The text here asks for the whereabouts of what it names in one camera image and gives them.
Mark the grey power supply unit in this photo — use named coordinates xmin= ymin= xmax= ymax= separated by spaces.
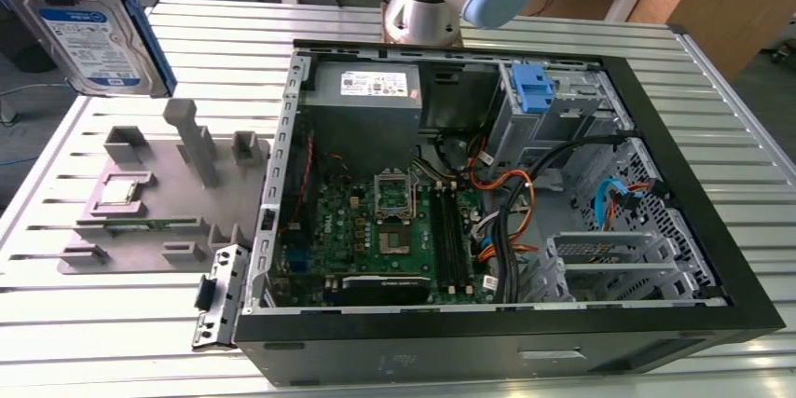
xmin=305 ymin=61 xmax=426 ymax=171

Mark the black graphics card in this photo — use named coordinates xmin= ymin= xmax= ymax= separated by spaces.
xmin=323 ymin=274 xmax=433 ymax=309

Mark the blue plastic drive latch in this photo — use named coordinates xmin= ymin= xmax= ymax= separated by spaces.
xmin=513 ymin=64 xmax=555 ymax=115

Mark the pale floor cable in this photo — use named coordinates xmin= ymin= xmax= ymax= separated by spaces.
xmin=0 ymin=82 xmax=70 ymax=97

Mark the grey parts rack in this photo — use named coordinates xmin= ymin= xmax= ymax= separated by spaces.
xmin=57 ymin=99 xmax=275 ymax=275

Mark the wooden cabinet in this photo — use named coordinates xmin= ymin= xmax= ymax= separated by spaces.
xmin=627 ymin=0 xmax=796 ymax=85

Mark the red black twisted wire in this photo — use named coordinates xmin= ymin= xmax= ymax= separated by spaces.
xmin=287 ymin=131 xmax=317 ymax=234

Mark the black RAM slot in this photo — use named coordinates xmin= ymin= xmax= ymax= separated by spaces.
xmin=449 ymin=183 xmax=475 ymax=295
xmin=433 ymin=183 xmax=457 ymax=295

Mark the black case fan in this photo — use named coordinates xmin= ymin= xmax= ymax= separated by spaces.
xmin=287 ymin=108 xmax=319 ymax=236

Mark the orange black power wire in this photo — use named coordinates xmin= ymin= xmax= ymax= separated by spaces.
xmin=613 ymin=181 xmax=665 ymax=225

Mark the silver optical drive cage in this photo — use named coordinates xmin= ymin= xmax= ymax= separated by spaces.
xmin=489 ymin=61 xmax=627 ymax=169

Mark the green motherboard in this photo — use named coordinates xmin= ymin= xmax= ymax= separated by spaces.
xmin=277 ymin=169 xmax=499 ymax=309

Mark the metal slot bracket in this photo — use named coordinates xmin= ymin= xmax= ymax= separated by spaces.
xmin=191 ymin=243 xmax=250 ymax=352

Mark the hard disk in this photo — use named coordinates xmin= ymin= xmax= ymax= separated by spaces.
xmin=6 ymin=0 xmax=179 ymax=100

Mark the metal socket cover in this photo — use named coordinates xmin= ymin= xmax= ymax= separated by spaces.
xmin=371 ymin=168 xmax=417 ymax=225

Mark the green RAM stick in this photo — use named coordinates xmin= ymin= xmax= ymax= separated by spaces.
xmin=102 ymin=218 xmax=179 ymax=234

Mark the thin multicolour header wire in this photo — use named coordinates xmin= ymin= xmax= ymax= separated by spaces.
xmin=327 ymin=153 xmax=355 ymax=181

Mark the black PC case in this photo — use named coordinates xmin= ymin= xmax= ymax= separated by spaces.
xmin=231 ymin=37 xmax=787 ymax=389

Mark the blue data wire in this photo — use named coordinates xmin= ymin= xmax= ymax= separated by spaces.
xmin=595 ymin=178 xmax=623 ymax=231

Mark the orange power wire bundle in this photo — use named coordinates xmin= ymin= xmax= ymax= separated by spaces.
xmin=470 ymin=169 xmax=542 ymax=273

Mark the silver CPU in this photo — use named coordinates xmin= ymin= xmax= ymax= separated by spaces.
xmin=99 ymin=180 xmax=139 ymax=206

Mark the CPU socket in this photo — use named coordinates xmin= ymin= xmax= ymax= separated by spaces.
xmin=378 ymin=225 xmax=419 ymax=257

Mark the silver disk bay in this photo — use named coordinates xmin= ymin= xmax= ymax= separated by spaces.
xmin=534 ymin=229 xmax=727 ymax=306

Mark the thick black cable bundle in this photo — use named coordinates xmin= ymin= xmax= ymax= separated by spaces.
xmin=495 ymin=133 xmax=637 ymax=305

